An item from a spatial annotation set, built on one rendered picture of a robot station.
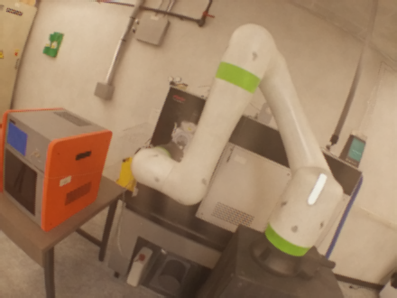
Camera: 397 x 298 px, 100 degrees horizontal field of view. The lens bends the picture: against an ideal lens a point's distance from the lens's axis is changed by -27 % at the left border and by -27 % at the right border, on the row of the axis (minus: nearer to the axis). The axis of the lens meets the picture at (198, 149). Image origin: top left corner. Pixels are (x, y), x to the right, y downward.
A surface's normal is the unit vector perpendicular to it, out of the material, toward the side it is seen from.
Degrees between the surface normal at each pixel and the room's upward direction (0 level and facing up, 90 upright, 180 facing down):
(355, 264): 90
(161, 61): 90
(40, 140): 90
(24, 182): 90
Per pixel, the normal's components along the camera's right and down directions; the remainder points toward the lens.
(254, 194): -0.18, 0.17
